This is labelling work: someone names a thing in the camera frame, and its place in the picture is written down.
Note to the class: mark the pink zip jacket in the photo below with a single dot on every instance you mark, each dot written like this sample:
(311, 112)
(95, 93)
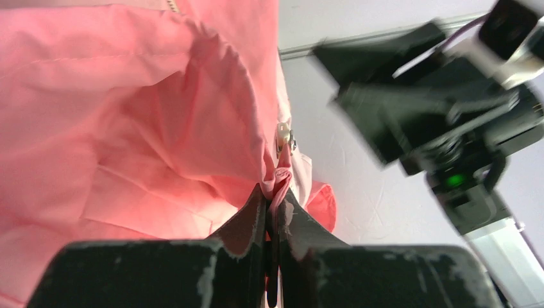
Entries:
(138, 120)

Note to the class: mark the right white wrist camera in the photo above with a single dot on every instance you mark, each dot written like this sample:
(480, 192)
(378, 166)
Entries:
(509, 45)

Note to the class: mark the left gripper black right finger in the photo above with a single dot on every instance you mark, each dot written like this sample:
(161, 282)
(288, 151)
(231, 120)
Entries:
(320, 270)

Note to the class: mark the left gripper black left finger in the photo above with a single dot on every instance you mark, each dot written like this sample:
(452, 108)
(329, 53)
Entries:
(225, 269)

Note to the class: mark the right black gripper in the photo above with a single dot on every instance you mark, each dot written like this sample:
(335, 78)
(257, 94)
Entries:
(447, 103)

